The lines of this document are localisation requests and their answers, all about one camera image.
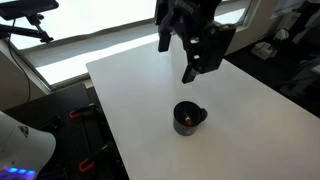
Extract red marker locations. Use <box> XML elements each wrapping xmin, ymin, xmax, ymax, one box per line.
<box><xmin>182</xmin><ymin>112</ymin><xmax>195</xmax><ymax>127</ymax></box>

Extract black wrist camera block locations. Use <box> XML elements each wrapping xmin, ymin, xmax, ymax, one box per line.
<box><xmin>198</xmin><ymin>20</ymin><xmax>237</xmax><ymax>75</ymax></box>

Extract orange handled black clamp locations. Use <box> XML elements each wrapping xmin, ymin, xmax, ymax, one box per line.
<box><xmin>68</xmin><ymin>104</ymin><xmax>98</xmax><ymax>121</ymax></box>
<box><xmin>78</xmin><ymin>142</ymin><xmax>115</xmax><ymax>174</ymax></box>

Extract grey window frame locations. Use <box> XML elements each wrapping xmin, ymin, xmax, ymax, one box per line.
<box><xmin>9</xmin><ymin>0</ymin><xmax>262</xmax><ymax>92</ymax></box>

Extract black camera on mount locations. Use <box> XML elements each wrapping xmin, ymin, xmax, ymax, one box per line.
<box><xmin>0</xmin><ymin>0</ymin><xmax>60</xmax><ymax>21</ymax></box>

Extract white box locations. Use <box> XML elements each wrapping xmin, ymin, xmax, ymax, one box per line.
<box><xmin>251</xmin><ymin>41</ymin><xmax>278</xmax><ymax>61</ymax></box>

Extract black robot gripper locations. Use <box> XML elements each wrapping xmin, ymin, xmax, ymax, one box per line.
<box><xmin>155</xmin><ymin>0</ymin><xmax>222</xmax><ymax>85</ymax></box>

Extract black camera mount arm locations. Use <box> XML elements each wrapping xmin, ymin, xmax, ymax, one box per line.
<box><xmin>0</xmin><ymin>13</ymin><xmax>55</xmax><ymax>44</ymax></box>

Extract thin black cable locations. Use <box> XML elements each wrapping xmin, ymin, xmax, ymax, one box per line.
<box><xmin>6</xmin><ymin>19</ymin><xmax>32</xmax><ymax>103</ymax></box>

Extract white robot base blue lights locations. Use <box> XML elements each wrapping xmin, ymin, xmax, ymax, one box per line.
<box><xmin>0</xmin><ymin>110</ymin><xmax>57</xmax><ymax>180</ymax></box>

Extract black mug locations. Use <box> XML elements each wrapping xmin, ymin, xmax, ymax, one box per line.
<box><xmin>172</xmin><ymin>100</ymin><xmax>209</xmax><ymax>137</ymax></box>

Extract black side bench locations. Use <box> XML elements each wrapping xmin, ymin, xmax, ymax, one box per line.
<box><xmin>0</xmin><ymin>82</ymin><xmax>130</xmax><ymax>180</ymax></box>

